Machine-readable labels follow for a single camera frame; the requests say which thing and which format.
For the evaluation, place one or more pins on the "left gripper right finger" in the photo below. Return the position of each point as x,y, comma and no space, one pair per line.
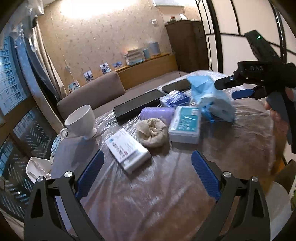
240,211

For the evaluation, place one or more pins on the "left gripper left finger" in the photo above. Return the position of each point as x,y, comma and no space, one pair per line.
43,220

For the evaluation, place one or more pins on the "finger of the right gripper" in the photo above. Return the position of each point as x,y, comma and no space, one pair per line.
245,93
229,82

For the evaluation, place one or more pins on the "blue drawstring bag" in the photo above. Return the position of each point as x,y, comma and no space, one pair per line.
211,101

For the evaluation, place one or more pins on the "beige paper towel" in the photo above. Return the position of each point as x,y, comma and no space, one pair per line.
152,133

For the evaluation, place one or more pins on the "white trash bin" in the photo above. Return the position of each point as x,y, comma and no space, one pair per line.
279,208

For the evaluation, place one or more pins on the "right hand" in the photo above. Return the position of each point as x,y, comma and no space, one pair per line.
275,104

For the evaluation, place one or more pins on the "black smartphone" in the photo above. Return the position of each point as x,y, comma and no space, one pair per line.
181,85

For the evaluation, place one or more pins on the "blue tissue pack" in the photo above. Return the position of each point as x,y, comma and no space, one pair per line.
174,98

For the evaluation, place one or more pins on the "dark wooden cabinet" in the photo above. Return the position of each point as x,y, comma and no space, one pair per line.
188,42

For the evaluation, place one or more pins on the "dental floss plastic box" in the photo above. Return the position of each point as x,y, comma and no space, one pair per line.
185,125

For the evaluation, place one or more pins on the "purple hair roller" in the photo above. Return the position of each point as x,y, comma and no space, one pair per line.
164,114

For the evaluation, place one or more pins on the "grey cylindrical speaker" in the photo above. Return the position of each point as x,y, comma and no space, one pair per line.
155,49

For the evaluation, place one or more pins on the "small blue-grey cup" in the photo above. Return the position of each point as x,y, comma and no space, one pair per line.
146,53

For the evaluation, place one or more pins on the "white teacup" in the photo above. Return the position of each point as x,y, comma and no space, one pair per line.
81,123

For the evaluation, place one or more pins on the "clear plastic table cover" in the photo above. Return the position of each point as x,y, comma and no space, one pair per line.
164,198

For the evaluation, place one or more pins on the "white medicine box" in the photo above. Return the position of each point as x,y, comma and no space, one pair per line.
128,152

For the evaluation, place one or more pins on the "wooden shelf ledge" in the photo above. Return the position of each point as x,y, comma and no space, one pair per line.
154,67

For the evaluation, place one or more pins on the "stack of books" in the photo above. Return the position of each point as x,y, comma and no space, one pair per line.
133,57

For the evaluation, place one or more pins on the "photo card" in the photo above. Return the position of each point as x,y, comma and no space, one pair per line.
105,68
88,76
73,86
117,64

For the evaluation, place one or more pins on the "brown sofa cushion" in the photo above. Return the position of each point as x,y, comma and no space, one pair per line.
96,93

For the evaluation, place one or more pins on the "photo card far left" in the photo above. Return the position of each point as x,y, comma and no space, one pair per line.
73,86

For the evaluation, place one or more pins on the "beige curtain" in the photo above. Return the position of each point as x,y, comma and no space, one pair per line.
46,63

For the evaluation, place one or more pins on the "white wall switch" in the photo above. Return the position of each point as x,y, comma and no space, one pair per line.
154,22

